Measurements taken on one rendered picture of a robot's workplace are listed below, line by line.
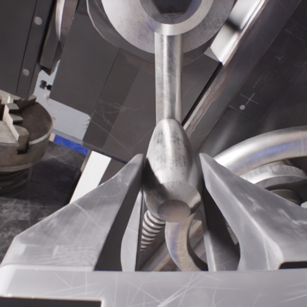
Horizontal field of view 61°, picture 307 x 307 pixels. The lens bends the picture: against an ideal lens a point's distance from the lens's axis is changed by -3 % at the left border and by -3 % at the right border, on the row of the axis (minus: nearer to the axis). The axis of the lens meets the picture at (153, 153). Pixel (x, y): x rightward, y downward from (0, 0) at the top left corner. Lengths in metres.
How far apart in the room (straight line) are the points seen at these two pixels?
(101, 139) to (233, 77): 0.13
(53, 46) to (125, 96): 0.17
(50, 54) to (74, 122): 3.87
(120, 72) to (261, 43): 0.11
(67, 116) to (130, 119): 3.98
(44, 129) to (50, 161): 0.24
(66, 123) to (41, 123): 3.51
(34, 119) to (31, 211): 0.26
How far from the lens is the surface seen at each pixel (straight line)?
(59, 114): 4.24
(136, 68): 0.23
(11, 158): 0.73
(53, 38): 0.38
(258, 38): 0.23
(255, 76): 0.25
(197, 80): 0.23
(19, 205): 0.84
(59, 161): 1.00
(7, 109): 0.74
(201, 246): 0.53
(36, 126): 0.77
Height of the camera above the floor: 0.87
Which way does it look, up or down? 14 degrees down
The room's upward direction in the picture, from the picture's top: 67 degrees counter-clockwise
